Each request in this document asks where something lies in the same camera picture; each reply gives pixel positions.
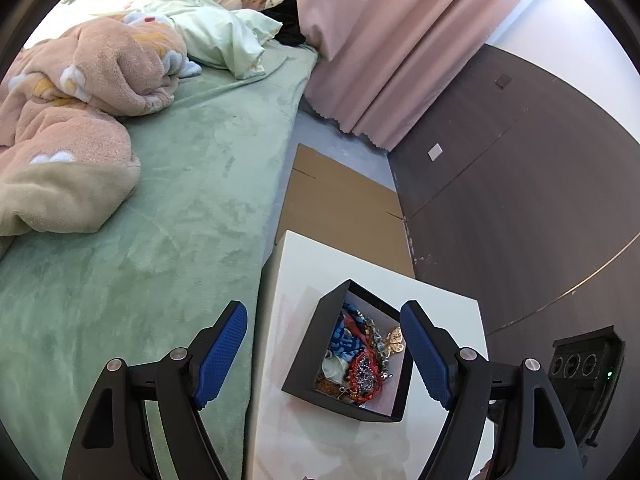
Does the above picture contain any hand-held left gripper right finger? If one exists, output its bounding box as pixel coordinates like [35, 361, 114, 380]
[401, 300, 583, 480]

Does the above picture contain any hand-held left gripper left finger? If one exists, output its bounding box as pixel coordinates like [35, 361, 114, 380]
[62, 301, 248, 480]

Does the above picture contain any red string butterfly bracelet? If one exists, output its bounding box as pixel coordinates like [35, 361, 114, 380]
[384, 326, 407, 357]

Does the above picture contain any blue knitted bracelet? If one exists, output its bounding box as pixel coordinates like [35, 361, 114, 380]
[329, 304, 368, 362]

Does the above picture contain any black jewelry box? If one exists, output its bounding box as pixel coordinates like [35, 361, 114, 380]
[281, 278, 415, 423]

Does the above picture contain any white organza scrunchie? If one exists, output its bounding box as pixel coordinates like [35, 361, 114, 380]
[321, 354, 352, 383]

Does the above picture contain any green bed sheet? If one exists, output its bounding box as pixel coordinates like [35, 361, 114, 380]
[0, 42, 321, 480]

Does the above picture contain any flat cardboard sheet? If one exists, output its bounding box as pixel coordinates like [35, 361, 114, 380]
[275, 143, 416, 279]

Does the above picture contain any dark brown wardrobe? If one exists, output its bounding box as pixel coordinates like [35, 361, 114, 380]
[387, 42, 640, 443]

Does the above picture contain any pink fleece blanket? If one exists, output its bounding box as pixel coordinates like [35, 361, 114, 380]
[0, 12, 202, 257]

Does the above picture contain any pink curtain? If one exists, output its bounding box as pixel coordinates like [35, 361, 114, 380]
[295, 0, 542, 154]

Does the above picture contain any light green pillow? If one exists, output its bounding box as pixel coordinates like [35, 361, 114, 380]
[95, 0, 284, 81]

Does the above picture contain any black clothing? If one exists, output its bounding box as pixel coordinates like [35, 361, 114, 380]
[250, 0, 307, 47]

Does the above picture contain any red beaded bracelet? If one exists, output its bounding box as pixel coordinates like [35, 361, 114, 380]
[345, 351, 384, 404]

